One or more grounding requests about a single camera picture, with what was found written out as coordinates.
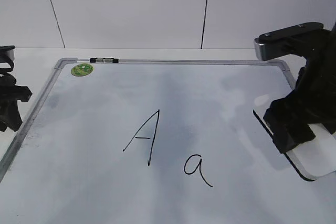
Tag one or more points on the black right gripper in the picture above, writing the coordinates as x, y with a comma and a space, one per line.
313, 99

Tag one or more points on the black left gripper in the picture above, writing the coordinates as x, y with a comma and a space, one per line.
10, 94

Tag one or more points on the white board eraser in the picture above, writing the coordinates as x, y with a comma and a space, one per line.
313, 159

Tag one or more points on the round green magnet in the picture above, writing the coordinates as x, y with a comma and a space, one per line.
82, 70

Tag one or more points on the black clear marker clip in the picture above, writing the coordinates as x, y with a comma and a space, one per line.
104, 60

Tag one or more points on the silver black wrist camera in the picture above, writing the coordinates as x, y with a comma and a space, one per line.
283, 41

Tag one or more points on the white board with grey frame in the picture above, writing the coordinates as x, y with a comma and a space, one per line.
142, 142

